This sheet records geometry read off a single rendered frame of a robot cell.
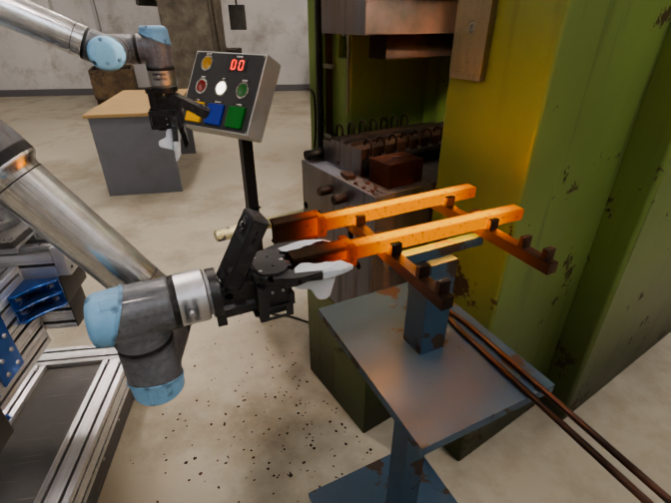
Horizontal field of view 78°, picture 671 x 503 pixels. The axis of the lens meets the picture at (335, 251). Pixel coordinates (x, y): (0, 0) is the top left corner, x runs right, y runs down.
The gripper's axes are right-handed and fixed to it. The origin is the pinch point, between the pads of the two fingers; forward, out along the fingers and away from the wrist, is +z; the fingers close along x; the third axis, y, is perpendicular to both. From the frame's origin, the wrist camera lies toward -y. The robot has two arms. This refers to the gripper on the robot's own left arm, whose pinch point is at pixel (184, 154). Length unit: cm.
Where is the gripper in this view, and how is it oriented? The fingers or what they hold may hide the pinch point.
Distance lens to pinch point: 140.6
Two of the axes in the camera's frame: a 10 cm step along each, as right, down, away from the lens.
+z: 0.0, 8.7, 4.9
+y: -9.9, 0.7, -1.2
